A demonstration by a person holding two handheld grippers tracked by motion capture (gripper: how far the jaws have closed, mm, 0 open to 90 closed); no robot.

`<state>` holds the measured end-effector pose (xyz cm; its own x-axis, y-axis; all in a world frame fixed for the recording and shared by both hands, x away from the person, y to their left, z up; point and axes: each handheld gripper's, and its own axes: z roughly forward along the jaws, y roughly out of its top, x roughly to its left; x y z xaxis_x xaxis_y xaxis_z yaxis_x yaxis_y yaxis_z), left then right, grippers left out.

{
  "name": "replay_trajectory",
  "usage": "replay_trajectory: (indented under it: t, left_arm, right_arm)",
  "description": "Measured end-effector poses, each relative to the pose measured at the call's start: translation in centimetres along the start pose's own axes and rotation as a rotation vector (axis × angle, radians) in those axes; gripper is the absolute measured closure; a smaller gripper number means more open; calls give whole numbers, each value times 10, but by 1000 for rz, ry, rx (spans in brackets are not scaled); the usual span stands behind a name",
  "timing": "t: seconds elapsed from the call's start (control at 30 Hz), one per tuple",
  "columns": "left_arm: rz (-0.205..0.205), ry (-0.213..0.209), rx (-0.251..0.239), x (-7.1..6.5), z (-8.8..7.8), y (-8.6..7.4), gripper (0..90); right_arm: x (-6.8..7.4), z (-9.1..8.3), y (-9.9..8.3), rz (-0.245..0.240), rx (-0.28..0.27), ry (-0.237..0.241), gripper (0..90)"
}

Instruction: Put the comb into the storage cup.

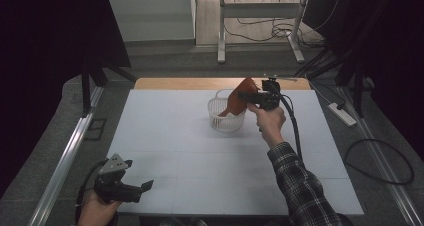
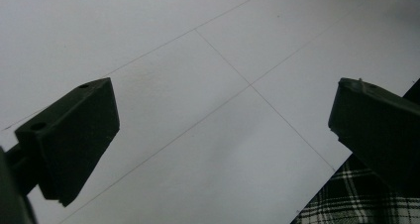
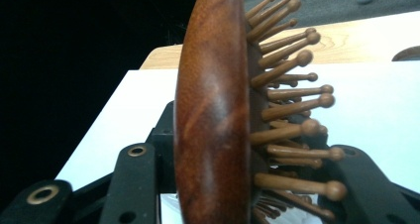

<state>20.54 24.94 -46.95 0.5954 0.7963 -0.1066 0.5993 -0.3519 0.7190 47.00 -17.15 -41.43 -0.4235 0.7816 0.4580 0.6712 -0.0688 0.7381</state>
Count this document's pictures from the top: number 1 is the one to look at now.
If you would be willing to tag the white plastic basket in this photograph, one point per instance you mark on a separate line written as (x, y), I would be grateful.
(226, 123)

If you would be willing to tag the white power strip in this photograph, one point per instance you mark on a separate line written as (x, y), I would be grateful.
(343, 115)

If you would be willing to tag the brown wooden hairbrush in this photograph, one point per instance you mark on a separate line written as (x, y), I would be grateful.
(237, 104)

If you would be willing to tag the black floor frame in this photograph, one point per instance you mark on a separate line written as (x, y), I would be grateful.
(96, 129)

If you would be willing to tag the person's left hand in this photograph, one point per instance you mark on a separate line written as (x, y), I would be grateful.
(96, 214)

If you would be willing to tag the black metal stand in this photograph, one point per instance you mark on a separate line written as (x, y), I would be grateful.
(358, 89)
(87, 86)

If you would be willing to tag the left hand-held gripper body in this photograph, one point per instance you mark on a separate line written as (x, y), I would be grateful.
(111, 189)

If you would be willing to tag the white foam board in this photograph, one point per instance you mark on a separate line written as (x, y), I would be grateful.
(200, 166)

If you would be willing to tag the white cabinet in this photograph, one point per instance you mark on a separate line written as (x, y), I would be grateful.
(153, 16)

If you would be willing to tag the black curtain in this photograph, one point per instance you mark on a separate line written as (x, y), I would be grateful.
(43, 69)
(393, 52)

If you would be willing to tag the aluminium rail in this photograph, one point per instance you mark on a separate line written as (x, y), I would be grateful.
(65, 159)
(383, 152)

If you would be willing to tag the wooden table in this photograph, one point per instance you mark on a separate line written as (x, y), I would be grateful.
(186, 83)

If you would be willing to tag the white metal desk frame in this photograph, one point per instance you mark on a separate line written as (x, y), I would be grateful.
(260, 10)

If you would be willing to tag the person's right hand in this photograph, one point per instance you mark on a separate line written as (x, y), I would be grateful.
(271, 124)

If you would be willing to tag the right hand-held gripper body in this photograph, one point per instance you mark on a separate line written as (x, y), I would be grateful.
(270, 99)

